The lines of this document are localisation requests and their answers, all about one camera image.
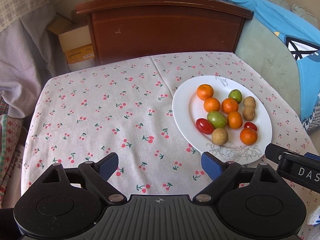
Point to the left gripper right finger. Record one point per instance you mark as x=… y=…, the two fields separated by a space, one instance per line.
x=223 y=177

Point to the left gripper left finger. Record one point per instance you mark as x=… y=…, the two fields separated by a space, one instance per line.
x=96 y=176

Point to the brown kiwi fruit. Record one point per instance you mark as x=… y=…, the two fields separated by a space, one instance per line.
x=219 y=136
x=249 y=102
x=248 y=113

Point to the orange tangerine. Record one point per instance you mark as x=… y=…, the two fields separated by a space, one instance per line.
x=229 y=105
x=205 y=91
x=211 y=104
x=234 y=119
x=248 y=136

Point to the red cherry tomato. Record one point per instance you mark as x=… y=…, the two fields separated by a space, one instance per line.
x=250 y=125
x=204 y=126

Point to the green citrus fruit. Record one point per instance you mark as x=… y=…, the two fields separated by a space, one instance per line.
x=217 y=119
x=236 y=95

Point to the white floral plate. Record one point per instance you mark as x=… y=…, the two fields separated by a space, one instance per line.
x=187 y=108

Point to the cherry print tablecloth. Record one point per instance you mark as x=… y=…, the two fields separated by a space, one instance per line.
x=126 y=107

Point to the striped patterned blanket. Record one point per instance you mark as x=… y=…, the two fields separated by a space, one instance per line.
x=10 y=134

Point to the green sofa cover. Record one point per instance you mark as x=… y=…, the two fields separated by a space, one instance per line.
x=265 y=53

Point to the blue cartoon pillow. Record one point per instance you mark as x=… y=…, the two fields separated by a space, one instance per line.
x=302 y=40

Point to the cardboard box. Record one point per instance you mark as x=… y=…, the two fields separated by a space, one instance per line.
x=75 y=42

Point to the checkered cloth cover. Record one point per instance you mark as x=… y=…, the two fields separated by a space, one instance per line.
x=30 y=54

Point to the brown wooden cabinet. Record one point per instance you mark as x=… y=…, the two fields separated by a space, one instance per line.
x=127 y=29

